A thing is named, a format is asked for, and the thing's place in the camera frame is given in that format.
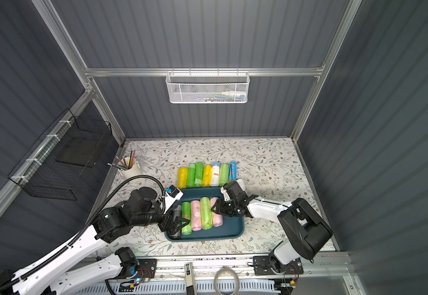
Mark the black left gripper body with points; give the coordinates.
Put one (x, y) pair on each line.
(166, 222)

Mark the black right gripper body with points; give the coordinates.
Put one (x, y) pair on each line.
(234, 203)

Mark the pink trash bag roll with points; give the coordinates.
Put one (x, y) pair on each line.
(217, 219)
(196, 220)

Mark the pale green trash bag roll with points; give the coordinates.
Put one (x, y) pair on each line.
(206, 213)

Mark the bright green trash bag roll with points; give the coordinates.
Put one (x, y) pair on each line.
(191, 176)

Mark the yellow trash bag roll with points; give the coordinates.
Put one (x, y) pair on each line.
(207, 176)
(182, 177)

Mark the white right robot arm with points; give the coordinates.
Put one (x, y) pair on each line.
(306, 231)

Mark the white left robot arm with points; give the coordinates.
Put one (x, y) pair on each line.
(145, 206)

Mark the teal plastic storage box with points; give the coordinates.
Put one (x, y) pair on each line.
(233, 227)

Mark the light green trash bag roll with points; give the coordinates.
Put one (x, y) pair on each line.
(223, 174)

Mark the white blue trash bag roll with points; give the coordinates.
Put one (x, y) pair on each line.
(215, 176)

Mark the dark green trash bag roll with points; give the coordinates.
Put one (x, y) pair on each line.
(198, 176)

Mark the white pen cup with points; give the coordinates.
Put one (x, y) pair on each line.
(127, 166)

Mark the grey handheld device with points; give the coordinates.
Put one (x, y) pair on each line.
(189, 279)

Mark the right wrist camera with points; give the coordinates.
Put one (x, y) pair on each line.
(226, 194)

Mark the black wire wall basket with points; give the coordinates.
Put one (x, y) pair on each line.
(61, 164)

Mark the white wire wall basket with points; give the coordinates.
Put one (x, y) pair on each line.
(211, 89)

